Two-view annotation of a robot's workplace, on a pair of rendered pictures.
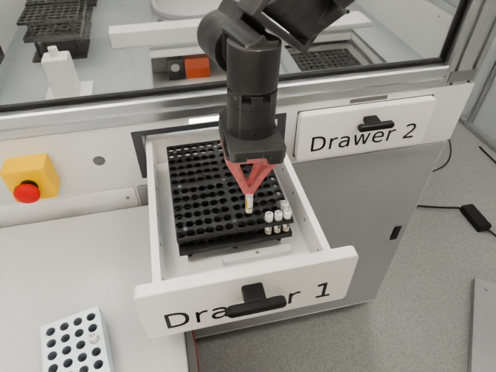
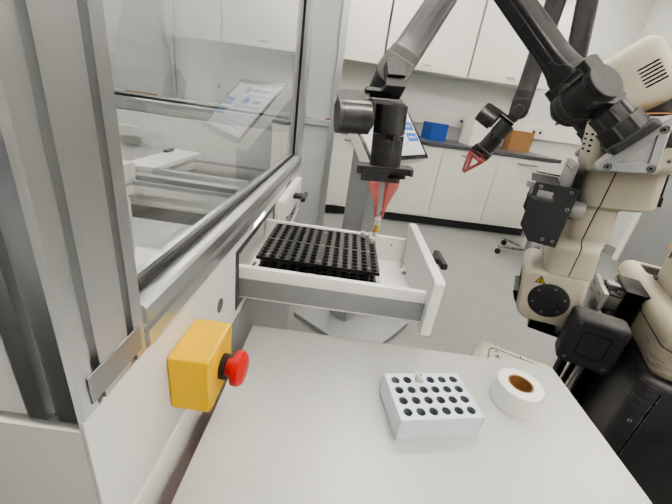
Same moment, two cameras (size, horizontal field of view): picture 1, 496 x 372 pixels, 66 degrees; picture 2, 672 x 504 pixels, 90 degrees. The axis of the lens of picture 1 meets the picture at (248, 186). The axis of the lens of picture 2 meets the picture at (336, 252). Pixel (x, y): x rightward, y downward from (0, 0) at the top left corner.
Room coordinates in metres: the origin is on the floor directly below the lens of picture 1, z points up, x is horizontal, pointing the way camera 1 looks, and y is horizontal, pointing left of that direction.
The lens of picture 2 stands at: (0.31, 0.64, 1.17)
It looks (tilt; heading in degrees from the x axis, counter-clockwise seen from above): 24 degrees down; 282
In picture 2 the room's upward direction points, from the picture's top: 8 degrees clockwise
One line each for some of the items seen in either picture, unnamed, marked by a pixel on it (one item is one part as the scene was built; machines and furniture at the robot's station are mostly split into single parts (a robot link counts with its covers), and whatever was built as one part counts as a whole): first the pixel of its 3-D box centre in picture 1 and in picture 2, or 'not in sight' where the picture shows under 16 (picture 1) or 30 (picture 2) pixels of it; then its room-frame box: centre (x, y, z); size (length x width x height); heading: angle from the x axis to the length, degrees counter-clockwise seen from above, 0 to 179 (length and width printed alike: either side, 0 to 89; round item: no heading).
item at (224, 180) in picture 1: (224, 193); (320, 259); (0.47, 0.04, 0.87); 0.22 x 0.18 x 0.06; 13
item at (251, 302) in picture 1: (255, 297); (434, 258); (0.25, -0.01, 0.91); 0.07 x 0.04 x 0.01; 103
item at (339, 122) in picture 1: (364, 128); (290, 205); (0.65, -0.24, 0.87); 0.29 x 0.02 x 0.11; 103
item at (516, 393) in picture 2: not in sight; (516, 392); (0.08, 0.17, 0.78); 0.07 x 0.07 x 0.04
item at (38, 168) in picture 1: (31, 178); (205, 363); (0.50, 0.39, 0.88); 0.07 x 0.05 x 0.07; 103
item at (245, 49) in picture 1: (250, 60); (386, 119); (0.39, 0.00, 1.15); 0.07 x 0.06 x 0.07; 26
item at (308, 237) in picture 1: (224, 191); (316, 260); (0.48, 0.04, 0.86); 0.40 x 0.26 x 0.06; 13
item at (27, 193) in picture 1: (27, 191); (233, 367); (0.46, 0.38, 0.88); 0.04 x 0.03 x 0.04; 103
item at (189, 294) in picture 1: (249, 292); (417, 271); (0.27, 0.00, 0.87); 0.29 x 0.02 x 0.11; 103
